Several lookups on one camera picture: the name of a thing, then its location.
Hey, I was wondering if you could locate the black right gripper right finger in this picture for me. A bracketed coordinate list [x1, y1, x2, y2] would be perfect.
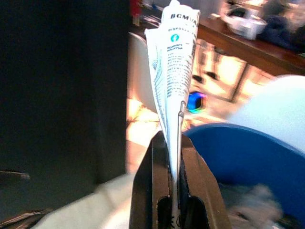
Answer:
[179, 135, 232, 229]

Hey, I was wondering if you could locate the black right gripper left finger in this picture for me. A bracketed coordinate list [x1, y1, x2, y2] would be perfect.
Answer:
[130, 131, 174, 229]

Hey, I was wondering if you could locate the white printed plastic wrapper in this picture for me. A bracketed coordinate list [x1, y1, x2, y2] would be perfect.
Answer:
[144, 0, 201, 215]

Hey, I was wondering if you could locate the blue plastic bin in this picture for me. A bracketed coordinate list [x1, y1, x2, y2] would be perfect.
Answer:
[183, 123, 305, 229]

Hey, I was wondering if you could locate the small blue cube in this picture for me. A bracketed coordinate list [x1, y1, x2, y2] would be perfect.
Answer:
[186, 91, 207, 115]

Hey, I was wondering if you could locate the pale bin liner bag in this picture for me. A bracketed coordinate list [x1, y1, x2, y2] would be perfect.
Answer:
[227, 74, 305, 155]

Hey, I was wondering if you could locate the brown wooden table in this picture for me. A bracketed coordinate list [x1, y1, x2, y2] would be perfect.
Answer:
[197, 18, 305, 77]

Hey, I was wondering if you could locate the white bowl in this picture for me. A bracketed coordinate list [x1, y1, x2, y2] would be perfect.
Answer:
[223, 9, 267, 41]

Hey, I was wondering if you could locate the dark blue cloth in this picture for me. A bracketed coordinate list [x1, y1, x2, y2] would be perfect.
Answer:
[258, 13, 305, 54]

